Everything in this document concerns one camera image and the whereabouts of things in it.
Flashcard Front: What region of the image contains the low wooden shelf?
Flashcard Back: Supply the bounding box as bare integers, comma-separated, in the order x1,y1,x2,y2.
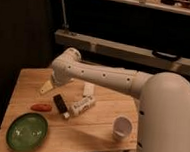
55,29,190,76

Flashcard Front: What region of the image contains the white labelled tube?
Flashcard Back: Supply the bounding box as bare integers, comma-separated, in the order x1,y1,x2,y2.
70,96,95,116

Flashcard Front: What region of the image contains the green glass plate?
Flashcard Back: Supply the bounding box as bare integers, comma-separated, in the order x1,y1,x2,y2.
6,112,48,152

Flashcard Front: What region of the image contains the red chili pepper toy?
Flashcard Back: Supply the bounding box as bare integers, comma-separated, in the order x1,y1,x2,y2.
30,104,52,112

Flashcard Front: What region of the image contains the black handle on shelf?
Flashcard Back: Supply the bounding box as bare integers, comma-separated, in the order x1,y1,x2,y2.
152,50,181,61

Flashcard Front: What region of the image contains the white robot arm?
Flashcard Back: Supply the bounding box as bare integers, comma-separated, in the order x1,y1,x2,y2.
40,47,190,152

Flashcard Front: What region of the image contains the wooden side table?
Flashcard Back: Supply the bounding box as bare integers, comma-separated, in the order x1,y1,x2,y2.
0,68,138,152

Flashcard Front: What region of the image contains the metal pole stand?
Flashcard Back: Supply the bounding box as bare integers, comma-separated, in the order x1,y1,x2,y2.
61,0,75,35

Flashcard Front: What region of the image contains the small white block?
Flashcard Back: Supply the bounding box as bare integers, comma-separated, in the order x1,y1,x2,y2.
83,82,95,97

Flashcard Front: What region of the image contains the cream wedge gripper finger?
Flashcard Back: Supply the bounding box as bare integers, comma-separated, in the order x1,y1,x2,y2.
40,80,54,94

